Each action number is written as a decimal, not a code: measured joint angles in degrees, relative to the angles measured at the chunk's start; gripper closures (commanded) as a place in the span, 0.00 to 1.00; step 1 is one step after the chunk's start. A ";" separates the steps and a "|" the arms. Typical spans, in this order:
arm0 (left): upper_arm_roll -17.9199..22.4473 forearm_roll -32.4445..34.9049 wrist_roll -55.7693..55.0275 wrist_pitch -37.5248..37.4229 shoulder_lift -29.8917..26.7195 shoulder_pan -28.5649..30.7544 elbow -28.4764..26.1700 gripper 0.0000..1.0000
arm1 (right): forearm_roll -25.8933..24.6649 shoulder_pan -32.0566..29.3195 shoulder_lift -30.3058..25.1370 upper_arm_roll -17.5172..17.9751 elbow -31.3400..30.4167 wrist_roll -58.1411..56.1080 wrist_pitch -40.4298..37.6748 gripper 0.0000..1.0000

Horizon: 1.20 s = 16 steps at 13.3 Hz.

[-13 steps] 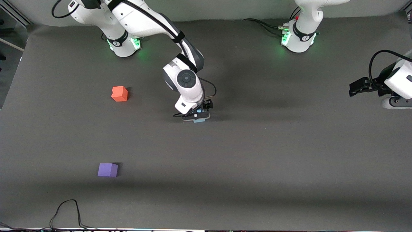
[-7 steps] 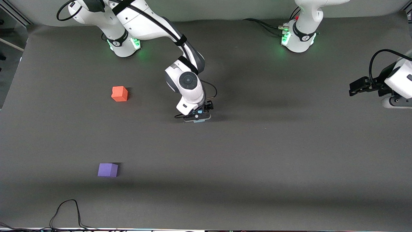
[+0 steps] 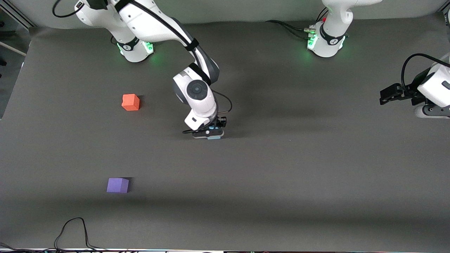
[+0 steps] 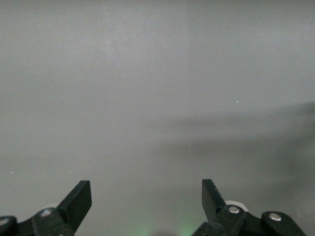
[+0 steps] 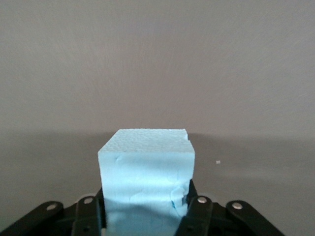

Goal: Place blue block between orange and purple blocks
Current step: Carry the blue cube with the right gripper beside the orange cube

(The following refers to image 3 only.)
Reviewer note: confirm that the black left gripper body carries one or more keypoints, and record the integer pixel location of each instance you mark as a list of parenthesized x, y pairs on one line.
[(410, 92)]

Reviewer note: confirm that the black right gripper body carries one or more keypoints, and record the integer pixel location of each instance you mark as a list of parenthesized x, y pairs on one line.
[(221, 123)]

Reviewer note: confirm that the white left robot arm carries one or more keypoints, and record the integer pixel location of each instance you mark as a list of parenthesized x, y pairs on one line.
[(334, 21)]

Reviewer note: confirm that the orange foam block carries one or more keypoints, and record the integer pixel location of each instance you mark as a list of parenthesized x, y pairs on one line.
[(130, 102)]

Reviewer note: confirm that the purple foam block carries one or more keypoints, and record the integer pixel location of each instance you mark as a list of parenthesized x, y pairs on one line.
[(117, 185)]

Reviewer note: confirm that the dark grey table mat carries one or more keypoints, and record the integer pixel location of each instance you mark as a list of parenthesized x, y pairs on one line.
[(225, 175)]

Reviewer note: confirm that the aluminium frame rail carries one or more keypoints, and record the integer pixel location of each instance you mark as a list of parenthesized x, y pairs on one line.
[(17, 15)]

